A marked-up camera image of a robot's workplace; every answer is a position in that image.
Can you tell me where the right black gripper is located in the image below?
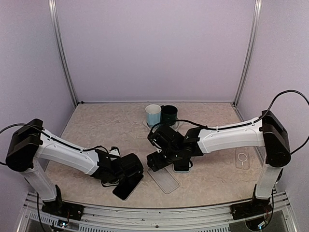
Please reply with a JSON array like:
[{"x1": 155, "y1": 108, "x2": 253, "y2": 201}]
[{"x1": 147, "y1": 145, "x2": 182, "y2": 171}]

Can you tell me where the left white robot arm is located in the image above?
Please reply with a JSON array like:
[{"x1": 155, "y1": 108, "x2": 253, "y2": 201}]
[{"x1": 4, "y1": 118, "x2": 144, "y2": 215}]

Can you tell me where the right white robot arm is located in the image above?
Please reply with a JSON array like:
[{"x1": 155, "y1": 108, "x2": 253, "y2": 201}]
[{"x1": 147, "y1": 110, "x2": 291, "y2": 215}]

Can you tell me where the clear magsafe phone case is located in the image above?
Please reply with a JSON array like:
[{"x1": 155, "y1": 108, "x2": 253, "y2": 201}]
[{"x1": 235, "y1": 147, "x2": 250, "y2": 171}]

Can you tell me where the clear round plate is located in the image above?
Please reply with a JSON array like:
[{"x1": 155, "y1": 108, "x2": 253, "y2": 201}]
[{"x1": 142, "y1": 119, "x2": 182, "y2": 130}]

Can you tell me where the dark green mug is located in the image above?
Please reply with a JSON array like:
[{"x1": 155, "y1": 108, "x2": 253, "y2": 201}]
[{"x1": 161, "y1": 105, "x2": 178, "y2": 126}]

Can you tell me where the light blue white mug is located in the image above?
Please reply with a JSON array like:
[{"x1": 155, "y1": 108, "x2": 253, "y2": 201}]
[{"x1": 145, "y1": 104, "x2": 161, "y2": 127}]

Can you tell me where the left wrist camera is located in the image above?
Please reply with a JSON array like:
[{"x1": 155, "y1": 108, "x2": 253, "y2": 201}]
[{"x1": 109, "y1": 146, "x2": 121, "y2": 157}]

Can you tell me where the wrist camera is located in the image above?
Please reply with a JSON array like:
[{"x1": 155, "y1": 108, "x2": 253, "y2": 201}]
[
  {"x1": 147, "y1": 125, "x2": 184, "y2": 152},
  {"x1": 109, "y1": 146, "x2": 121, "y2": 157}
]

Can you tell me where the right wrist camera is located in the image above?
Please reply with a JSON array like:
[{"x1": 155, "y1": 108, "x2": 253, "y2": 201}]
[{"x1": 147, "y1": 125, "x2": 184, "y2": 152}]

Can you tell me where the aluminium front rail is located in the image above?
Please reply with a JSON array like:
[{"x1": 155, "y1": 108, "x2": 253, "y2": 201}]
[{"x1": 16, "y1": 192, "x2": 297, "y2": 232}]

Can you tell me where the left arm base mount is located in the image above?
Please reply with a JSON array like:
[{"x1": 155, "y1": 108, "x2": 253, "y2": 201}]
[{"x1": 42, "y1": 202, "x2": 84, "y2": 221}]

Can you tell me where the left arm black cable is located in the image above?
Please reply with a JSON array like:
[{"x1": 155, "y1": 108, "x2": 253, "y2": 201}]
[{"x1": 0, "y1": 123, "x2": 114, "y2": 167}]

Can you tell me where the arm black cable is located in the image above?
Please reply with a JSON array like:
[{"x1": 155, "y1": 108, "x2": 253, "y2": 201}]
[
  {"x1": 0, "y1": 123, "x2": 114, "y2": 167},
  {"x1": 147, "y1": 89, "x2": 309, "y2": 155}
]

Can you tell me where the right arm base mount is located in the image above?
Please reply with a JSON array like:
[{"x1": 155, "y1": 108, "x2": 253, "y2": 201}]
[{"x1": 230, "y1": 199, "x2": 273, "y2": 220}]

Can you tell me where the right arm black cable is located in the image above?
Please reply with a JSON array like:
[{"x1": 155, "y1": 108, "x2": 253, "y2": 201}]
[{"x1": 147, "y1": 89, "x2": 309, "y2": 155}]

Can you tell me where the right aluminium corner post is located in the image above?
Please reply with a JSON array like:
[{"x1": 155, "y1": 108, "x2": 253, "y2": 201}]
[{"x1": 233, "y1": 0, "x2": 263, "y2": 108}]

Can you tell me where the aluminium corner post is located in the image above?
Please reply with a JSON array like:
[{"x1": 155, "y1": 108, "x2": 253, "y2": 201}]
[
  {"x1": 48, "y1": 0, "x2": 79, "y2": 108},
  {"x1": 233, "y1": 0, "x2": 263, "y2": 108}
]

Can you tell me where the left aluminium corner post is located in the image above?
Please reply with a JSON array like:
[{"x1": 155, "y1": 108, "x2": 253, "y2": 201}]
[{"x1": 48, "y1": 0, "x2": 79, "y2": 108}]

